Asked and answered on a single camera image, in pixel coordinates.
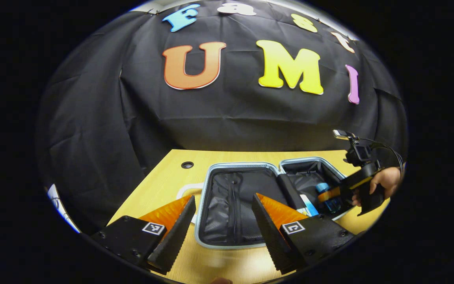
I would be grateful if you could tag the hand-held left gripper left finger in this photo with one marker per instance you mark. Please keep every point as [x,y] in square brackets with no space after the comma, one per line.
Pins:
[172,240]

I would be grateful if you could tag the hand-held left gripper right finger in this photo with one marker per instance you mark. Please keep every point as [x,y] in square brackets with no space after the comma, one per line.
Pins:
[272,236]

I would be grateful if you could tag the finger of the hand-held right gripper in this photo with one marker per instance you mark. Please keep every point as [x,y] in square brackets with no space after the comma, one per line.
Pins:
[329,194]

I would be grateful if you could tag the blue capped clear bottle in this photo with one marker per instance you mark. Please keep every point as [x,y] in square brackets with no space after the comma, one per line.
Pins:
[329,204]

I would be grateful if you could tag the white teal skin care tube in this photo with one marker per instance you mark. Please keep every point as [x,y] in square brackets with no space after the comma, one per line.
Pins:
[309,205]

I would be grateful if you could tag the light blue suitcase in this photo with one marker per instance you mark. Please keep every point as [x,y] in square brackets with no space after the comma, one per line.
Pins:
[231,205]

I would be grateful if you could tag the white patterned sheet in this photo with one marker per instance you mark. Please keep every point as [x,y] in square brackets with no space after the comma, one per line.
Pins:
[59,205]

